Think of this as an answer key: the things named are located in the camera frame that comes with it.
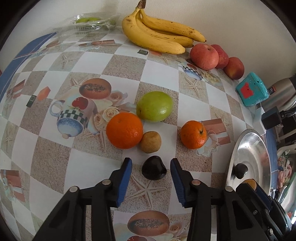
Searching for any patterned vinyl table cover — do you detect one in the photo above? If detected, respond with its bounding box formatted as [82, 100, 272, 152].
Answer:
[1, 33, 254, 240]

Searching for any large steel basin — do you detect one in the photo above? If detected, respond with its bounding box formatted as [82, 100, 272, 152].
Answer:
[226, 129, 271, 194]

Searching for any blue plaid tablecloth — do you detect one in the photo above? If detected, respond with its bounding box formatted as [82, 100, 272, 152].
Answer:
[0, 32, 56, 100]

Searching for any black power adapter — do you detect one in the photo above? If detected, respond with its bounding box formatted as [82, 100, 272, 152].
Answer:
[261, 106, 282, 130]

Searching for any clear bag of green fruits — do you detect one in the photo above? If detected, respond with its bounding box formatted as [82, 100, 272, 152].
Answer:
[53, 12, 120, 34]

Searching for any black power cable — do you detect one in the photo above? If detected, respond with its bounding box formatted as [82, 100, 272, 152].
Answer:
[278, 108, 296, 121]

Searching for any yellow banana bunch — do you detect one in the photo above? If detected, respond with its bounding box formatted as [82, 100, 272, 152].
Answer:
[122, 1, 206, 55]

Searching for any far red apple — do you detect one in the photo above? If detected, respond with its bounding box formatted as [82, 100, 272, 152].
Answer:
[223, 57, 244, 80]

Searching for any brown longan fruit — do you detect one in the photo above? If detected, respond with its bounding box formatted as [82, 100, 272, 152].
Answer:
[242, 179, 257, 191]

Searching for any tan longan fruit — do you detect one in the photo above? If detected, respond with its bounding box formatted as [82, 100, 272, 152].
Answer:
[139, 131, 162, 154]

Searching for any steel thermos kettle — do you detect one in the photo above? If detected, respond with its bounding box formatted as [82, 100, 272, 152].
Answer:
[261, 75, 296, 112]

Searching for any front red apple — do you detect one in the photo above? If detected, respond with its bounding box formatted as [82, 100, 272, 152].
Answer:
[190, 44, 219, 70]

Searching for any orange tangerine with stem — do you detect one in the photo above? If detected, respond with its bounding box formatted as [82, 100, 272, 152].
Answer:
[180, 120, 208, 150]

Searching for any dark plum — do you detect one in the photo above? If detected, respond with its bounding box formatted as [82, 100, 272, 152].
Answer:
[232, 163, 248, 179]
[142, 156, 167, 181]

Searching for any red apple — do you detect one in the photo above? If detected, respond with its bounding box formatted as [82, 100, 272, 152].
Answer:
[211, 44, 229, 69]
[223, 57, 244, 80]
[190, 44, 219, 70]

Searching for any teal toy house box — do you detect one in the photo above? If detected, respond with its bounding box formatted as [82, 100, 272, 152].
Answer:
[236, 72, 269, 107]

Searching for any green fruit on table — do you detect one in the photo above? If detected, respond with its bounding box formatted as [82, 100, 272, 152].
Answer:
[136, 91, 174, 122]

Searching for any middle red apple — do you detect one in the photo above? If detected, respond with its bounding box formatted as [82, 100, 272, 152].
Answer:
[211, 44, 229, 69]

